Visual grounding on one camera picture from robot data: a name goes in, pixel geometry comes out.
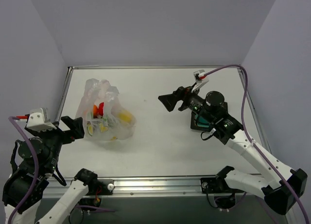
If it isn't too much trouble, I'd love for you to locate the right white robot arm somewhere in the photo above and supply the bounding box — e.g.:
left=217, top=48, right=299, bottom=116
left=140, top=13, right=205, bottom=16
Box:
left=158, top=86, right=308, bottom=215

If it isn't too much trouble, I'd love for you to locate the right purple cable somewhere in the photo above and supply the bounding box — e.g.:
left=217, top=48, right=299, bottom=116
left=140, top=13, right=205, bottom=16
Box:
left=203, top=64, right=307, bottom=224

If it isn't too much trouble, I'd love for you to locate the red fake apple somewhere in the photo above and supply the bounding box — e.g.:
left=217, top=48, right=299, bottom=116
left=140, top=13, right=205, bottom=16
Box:
left=98, top=102, right=104, bottom=117

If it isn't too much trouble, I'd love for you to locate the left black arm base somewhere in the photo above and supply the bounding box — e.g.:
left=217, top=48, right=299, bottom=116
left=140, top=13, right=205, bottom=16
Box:
left=87, top=179, right=114, bottom=196

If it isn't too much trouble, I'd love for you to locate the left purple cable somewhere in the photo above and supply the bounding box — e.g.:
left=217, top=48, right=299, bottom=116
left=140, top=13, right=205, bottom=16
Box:
left=8, top=115, right=39, bottom=224

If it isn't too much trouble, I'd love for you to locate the translucent printed plastic bag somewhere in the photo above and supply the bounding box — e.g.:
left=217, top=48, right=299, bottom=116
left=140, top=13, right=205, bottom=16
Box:
left=75, top=78, right=136, bottom=141

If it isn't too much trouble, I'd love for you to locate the orange fake persimmon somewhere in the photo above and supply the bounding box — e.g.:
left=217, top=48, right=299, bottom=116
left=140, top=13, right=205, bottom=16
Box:
left=92, top=105, right=98, bottom=118

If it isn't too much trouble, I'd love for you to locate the yellow fake lemon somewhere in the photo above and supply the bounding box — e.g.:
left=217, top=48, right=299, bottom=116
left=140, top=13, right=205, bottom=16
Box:
left=118, top=109, right=135, bottom=124

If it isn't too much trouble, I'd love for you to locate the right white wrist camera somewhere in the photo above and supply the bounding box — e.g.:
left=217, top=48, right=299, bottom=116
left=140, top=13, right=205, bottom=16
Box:
left=191, top=69, right=209, bottom=93

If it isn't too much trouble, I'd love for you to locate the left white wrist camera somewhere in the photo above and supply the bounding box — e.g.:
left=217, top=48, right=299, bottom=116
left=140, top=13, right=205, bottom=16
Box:
left=26, top=107, right=56, bottom=132

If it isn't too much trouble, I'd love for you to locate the black teal square tray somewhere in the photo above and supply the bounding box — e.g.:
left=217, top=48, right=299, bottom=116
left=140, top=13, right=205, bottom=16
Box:
left=190, top=101, right=229, bottom=132

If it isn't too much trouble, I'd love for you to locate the aluminium front rail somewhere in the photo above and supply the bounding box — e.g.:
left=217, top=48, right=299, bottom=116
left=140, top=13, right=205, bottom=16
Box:
left=43, top=177, right=265, bottom=198

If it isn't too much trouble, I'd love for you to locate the purple cable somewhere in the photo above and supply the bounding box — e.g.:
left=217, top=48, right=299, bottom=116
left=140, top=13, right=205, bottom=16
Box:
left=8, top=115, right=39, bottom=224
left=203, top=64, right=307, bottom=224

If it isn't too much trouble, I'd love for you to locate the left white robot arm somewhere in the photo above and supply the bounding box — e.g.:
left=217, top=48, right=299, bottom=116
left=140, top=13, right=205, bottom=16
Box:
left=2, top=112, right=99, bottom=224

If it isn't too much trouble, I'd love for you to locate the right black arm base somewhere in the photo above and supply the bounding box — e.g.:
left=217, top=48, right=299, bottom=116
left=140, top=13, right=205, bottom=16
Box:
left=200, top=177, right=244, bottom=194

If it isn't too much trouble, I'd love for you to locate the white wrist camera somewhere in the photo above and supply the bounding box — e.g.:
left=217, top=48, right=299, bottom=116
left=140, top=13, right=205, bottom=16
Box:
left=26, top=107, right=56, bottom=132
left=191, top=69, right=209, bottom=93

